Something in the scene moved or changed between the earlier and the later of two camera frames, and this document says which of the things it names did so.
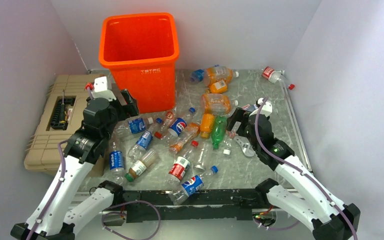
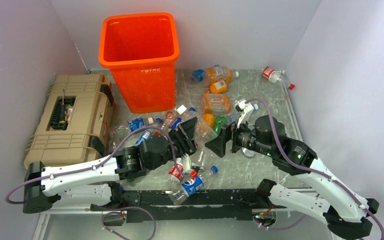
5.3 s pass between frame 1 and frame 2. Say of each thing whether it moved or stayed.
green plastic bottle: stayed
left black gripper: moved
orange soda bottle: stayed
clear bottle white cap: moved
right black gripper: moved
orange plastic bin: stayed
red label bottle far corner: stayed
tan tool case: stayed
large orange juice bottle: stayed
